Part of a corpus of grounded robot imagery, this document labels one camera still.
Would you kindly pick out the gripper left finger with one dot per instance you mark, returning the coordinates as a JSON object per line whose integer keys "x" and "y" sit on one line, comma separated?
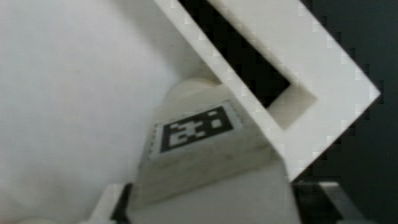
{"x": 111, "y": 210}

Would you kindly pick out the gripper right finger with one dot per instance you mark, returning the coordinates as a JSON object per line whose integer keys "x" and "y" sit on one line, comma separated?
{"x": 326, "y": 206}

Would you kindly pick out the white table leg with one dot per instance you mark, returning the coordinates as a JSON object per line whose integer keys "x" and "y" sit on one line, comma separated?
{"x": 212, "y": 176}

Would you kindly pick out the white square table top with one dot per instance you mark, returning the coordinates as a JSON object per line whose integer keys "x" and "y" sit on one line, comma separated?
{"x": 97, "y": 54}

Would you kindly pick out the white U-shaped obstacle fence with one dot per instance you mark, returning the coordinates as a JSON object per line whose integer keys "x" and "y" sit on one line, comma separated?
{"x": 331, "y": 94}

